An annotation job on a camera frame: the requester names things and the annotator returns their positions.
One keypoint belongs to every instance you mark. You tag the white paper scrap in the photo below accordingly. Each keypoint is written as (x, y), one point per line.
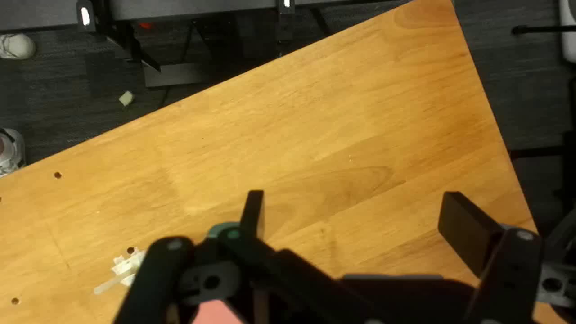
(125, 98)

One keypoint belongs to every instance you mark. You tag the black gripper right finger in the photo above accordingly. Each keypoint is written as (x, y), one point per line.
(465, 226)

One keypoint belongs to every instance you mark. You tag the white ABB robot base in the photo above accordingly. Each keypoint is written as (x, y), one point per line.
(570, 30)

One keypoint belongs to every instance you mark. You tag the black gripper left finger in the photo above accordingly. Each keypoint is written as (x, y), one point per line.
(253, 210)

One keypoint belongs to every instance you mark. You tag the white tape cross marker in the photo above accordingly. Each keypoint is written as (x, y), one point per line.
(127, 267)

